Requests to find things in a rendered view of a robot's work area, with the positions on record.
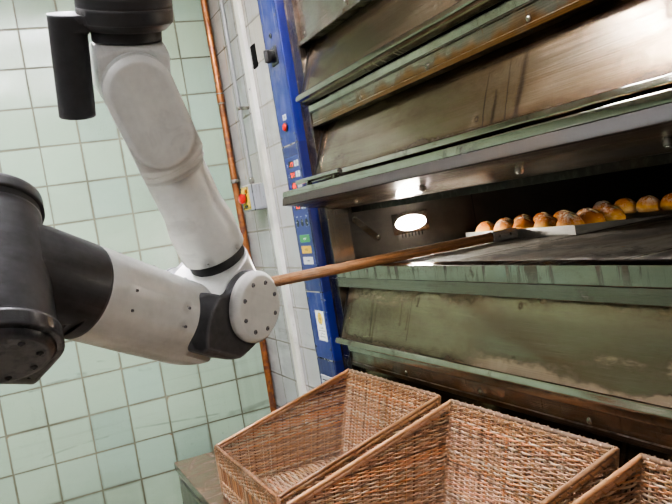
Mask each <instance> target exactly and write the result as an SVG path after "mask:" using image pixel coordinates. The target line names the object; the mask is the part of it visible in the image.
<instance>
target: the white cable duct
mask: <svg viewBox="0 0 672 504"><path fill-rule="evenodd" d="M233 6H234V12H235V18H236V24H237V30H238V36H239V42H240V48H241V53H242V59H243V65H244V71H245V77H246V83H247V89H248V95H249V101H250V107H251V113H252V118H253V124H254V130H255V136H256V142H257V148H258V154H259V160H260V166H261V172H262V178H263V184H264V189H265V195H266V201H267V207H268V213H269V219H270V225H271V231H272V237H273V243H274V249H275V255H276V260H277V266H278V272H279V275H282V274H287V271H286V265H285V259H284V253H283V247H282V241H281V235H280V229H279V223H278V217H277V211H276V205H275V199H274V193H273V187H272V182H271V176H270V170H269V164H268V158H267V152H266V146H265V140H264V134H263V128H262V122H261V116H260V110H259V104H258V98H257V93H256V87H255V81H254V75H253V69H252V63H251V57H250V51H249V45H248V39H247V33H246V27H245V21H244V15H243V9H242V4H241V0H233ZM281 290H282V296H283V302H284V308H285V314H286V320H287V325H288V331H289V337H290V343H291V349H292V355H293V361H294V367H295V373H296V379H297V385H298V391H299V396H301V395H303V394H305V393H307V389H306V383H305V377H304V371H303V366H302V360H301V354H300V348H299V342H298V336H297V330H296V324H295V318H294V312H293V306H292V300H291V294H290V288H289V284H288V285H283V286H281Z"/></svg>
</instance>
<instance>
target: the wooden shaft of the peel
mask: <svg viewBox="0 0 672 504"><path fill-rule="evenodd" d="M490 242H493V235H492V233H485V234H480V235H475V236H470V237H465V238H460V239H455V240H450V241H445V242H440V243H435V244H431V245H426V246H421V247H416V248H411V249H406V250H401V251H396V252H391V253H386V254H381V255H376V256H371V257H366V258H361V259H356V260H351V261H346V262H341V263H336V264H331V265H326V266H321V267H316V268H311V269H306V270H301V271H296V272H291V273H287V274H282V275H277V276H272V277H271V278H272V280H273V281H274V283H275V285H276V287H278V286H283V285H288V284H293V283H297V282H302V281H307V280H312V279H317V278H322V277H326V276H331V275H336V274H341V273H346V272H350V271H355V270H360V269H365V268H370V267H374V266H379V265H384V264H389V263H394V262H399V261H403V260H408V259H413V258H418V257H423V256H427V255H432V254H437V253H442V252H447V251H452V250H456V249H461V248H466V247H471V246H476V245H480V244H485V243H490Z"/></svg>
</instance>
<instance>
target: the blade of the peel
mask: <svg viewBox="0 0 672 504"><path fill-rule="evenodd" d="M667 215H671V214H660V215H647V216H634V217H626V219H624V220H615V221H606V222H598V223H589V224H580V225H566V226H552V227H538V228H524V229H517V233H518V238H528V237H547V236H565V235H578V234H583V233H587V232H592V231H597V230H601V229H606V228H611V227H615V226H620V225H625V224H629V223H634V222H639V221H643V220H648V219H653V218H657V217H662V216H667ZM487 232H491V231H482V232H469V233H466V237H470V236H475V235H480V234H485V233H487Z"/></svg>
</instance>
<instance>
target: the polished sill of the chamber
mask: <svg viewBox="0 0 672 504"><path fill-rule="evenodd" d="M337 277H338V278H365V279H395V280H425V281H455V282H484V283H514V284H544V285H574V286H604V287H634V288H663V289H672V259H621V260H532V261H444V262H394V263H389V264H384V265H379V266H374V267H370V268H365V269H360V270H355V271H350V272H346V273H341V274H337Z"/></svg>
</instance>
